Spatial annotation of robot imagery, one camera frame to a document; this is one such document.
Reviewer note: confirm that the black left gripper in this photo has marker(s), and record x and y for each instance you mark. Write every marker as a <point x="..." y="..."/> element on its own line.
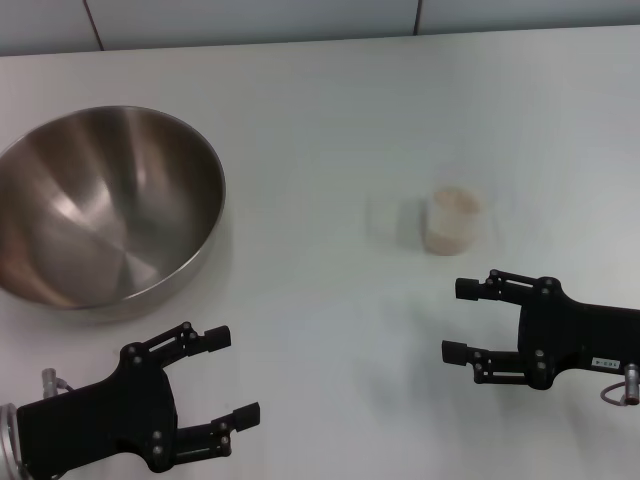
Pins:
<point x="100" y="420"/>

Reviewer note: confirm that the clear plastic measuring cup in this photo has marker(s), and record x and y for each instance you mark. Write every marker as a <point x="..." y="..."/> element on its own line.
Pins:
<point x="452" y="220"/>

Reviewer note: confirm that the stainless steel mixing bowl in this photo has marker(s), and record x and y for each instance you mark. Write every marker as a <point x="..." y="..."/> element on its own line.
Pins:
<point x="100" y="200"/>

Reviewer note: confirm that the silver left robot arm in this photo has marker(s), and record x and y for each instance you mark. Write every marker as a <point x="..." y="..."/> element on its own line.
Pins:
<point x="7" y="440"/>

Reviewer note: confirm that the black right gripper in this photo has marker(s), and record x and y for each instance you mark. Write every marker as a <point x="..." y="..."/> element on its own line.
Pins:
<point x="575" y="335"/>

